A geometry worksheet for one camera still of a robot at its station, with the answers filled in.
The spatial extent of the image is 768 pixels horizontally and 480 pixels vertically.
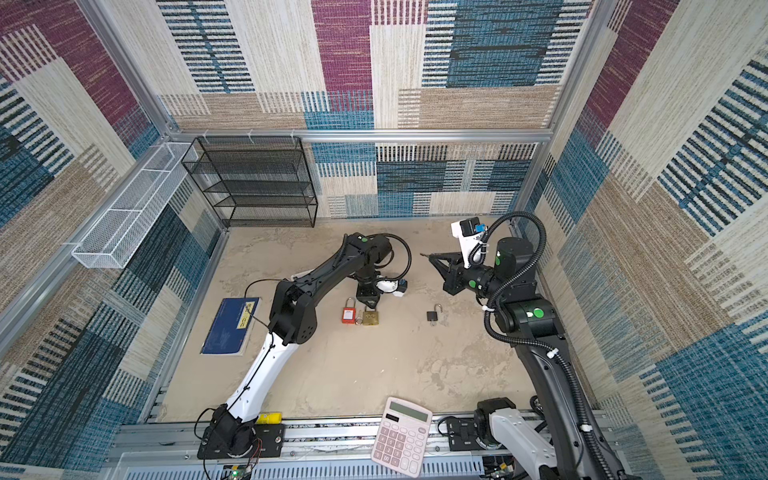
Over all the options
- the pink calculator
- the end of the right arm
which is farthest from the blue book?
the end of the right arm

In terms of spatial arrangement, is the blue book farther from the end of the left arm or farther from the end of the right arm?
the end of the right arm

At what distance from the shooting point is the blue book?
89 centimetres

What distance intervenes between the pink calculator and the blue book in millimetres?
459

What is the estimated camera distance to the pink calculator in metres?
0.71

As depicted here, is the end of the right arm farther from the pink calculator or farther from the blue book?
the blue book

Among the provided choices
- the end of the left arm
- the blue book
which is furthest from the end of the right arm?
the blue book
